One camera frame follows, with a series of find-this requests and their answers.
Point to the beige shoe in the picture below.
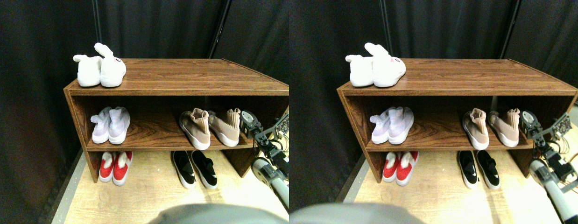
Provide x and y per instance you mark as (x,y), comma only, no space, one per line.
(504,128)
(226,128)
(475,128)
(195,128)

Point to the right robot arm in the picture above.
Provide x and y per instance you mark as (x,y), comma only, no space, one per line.
(272,175)
(553,182)

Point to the black shoe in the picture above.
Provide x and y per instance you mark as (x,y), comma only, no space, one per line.
(183,169)
(205,169)
(488,169)
(467,169)

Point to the brown shoe rack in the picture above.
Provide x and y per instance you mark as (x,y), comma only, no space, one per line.
(461,74)
(186,74)

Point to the black curtain stand pole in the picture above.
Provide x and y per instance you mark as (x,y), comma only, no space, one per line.
(220,28)
(511,28)
(97,28)
(385,28)

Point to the white shoe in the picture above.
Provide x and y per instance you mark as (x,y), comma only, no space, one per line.
(112,70)
(360,72)
(88,72)
(389,70)

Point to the lilac shoe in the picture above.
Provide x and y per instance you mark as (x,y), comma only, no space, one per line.
(401,126)
(101,128)
(380,128)
(119,126)

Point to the red shoe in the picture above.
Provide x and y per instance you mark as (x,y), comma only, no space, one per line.
(121,170)
(390,169)
(106,169)
(405,170)

